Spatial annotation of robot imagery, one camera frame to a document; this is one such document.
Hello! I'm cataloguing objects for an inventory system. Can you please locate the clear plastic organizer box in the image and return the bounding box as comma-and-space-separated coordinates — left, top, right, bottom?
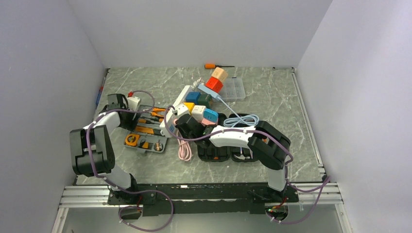
219, 77, 246, 101

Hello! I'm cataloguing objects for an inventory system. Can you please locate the blue red pen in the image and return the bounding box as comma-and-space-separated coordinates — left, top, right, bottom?
95, 77, 106, 107

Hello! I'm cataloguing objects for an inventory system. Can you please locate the red cube socket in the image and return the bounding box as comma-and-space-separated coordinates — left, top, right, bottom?
205, 77, 223, 93

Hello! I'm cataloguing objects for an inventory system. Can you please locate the pink power strip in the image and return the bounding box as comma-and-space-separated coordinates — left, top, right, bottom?
173, 116, 218, 162

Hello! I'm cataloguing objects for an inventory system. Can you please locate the blue cube socket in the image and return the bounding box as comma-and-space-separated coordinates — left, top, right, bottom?
185, 91, 201, 105

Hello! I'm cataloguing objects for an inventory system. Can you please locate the light blue power strip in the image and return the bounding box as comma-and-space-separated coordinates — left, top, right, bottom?
197, 83, 260, 127

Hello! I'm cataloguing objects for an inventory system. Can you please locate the yellow cube socket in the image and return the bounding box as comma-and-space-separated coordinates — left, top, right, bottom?
183, 102, 195, 114

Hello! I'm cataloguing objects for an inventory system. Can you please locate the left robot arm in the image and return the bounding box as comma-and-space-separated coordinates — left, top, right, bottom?
69, 94, 140, 204

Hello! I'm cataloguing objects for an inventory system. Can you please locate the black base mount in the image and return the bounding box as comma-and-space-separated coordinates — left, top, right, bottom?
107, 183, 299, 216

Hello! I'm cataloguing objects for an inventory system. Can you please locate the orange handled screwdriver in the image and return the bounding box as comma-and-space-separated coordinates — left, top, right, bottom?
204, 64, 235, 69

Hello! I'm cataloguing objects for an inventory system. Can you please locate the white power strip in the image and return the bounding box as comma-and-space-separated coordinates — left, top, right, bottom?
159, 84, 192, 139

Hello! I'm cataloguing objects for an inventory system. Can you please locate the white cube socket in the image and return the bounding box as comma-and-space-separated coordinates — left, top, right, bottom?
191, 105, 206, 122

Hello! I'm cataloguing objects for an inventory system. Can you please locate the dark green cube socket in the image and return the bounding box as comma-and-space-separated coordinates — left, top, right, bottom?
197, 94, 213, 109

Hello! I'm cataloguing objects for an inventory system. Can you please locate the black tool case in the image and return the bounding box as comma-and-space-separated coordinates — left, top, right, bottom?
195, 112, 258, 163

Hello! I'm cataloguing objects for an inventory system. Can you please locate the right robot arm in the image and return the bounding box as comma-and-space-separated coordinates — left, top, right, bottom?
175, 114, 292, 201

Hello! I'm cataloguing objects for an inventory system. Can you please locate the light blue plug adapter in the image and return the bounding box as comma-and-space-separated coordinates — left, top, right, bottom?
203, 108, 219, 123

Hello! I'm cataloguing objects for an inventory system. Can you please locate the beige cube socket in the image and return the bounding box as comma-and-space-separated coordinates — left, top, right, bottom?
211, 67, 228, 83

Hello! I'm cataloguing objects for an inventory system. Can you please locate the grey tool tray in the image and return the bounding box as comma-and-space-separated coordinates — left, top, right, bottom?
123, 105, 168, 153

